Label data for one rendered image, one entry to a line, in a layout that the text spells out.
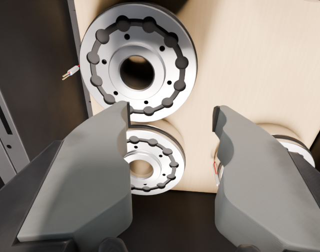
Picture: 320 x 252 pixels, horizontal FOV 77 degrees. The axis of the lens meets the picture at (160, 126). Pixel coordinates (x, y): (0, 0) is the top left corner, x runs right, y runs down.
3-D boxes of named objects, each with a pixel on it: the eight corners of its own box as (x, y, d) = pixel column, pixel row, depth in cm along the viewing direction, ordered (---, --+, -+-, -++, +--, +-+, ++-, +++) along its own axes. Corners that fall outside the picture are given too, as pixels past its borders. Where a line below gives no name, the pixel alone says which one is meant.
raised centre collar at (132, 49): (106, 40, 16) (104, 41, 16) (167, 43, 16) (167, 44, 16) (112, 96, 19) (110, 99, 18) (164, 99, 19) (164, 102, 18)
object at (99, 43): (70, 1, 15) (67, 1, 15) (204, 6, 15) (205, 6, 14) (90, 116, 21) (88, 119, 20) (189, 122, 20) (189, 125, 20)
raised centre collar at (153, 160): (120, 146, 22) (119, 150, 22) (164, 152, 22) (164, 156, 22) (119, 177, 25) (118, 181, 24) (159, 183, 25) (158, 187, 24)
